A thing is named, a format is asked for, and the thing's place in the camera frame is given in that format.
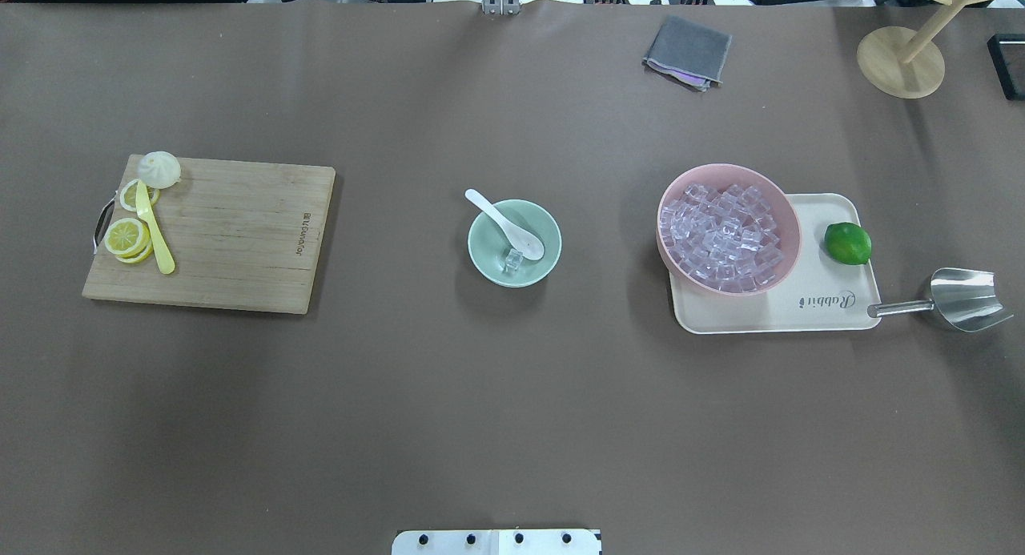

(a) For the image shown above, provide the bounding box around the clear ice cube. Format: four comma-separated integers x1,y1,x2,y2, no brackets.
502,248,524,274

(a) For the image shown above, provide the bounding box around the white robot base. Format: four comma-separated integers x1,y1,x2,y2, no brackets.
391,527,603,554

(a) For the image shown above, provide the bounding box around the mint green bowl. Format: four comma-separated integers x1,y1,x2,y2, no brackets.
468,199,563,288

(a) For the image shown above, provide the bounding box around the pile of clear ice cubes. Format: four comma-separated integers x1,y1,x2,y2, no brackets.
657,183,784,295

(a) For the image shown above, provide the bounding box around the pink bowl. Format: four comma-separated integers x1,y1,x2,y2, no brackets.
655,163,802,298

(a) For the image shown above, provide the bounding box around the steel ice scoop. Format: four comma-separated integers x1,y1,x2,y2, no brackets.
867,267,1015,333

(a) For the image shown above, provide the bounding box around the wooden cutting board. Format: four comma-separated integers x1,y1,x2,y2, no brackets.
82,157,337,315

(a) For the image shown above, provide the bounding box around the grey folded cloth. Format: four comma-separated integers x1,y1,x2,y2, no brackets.
643,16,733,92

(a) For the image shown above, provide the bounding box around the cream plastic tray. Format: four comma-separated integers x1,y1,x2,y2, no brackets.
669,193,882,335

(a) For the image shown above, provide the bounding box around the green lime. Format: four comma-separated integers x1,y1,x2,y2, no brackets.
823,222,874,266

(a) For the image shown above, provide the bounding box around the yellow plastic knife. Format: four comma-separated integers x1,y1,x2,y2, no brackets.
135,179,176,275

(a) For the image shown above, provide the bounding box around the lemon slice stack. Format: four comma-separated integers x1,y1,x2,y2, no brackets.
103,219,154,264

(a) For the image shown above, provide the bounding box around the lemon slice near bun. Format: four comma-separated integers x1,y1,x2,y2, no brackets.
119,179,161,213

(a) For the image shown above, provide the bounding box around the wooden cup stand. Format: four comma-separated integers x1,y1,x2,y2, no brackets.
856,0,993,100

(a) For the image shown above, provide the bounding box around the black tray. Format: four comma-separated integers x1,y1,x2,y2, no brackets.
986,34,1024,100

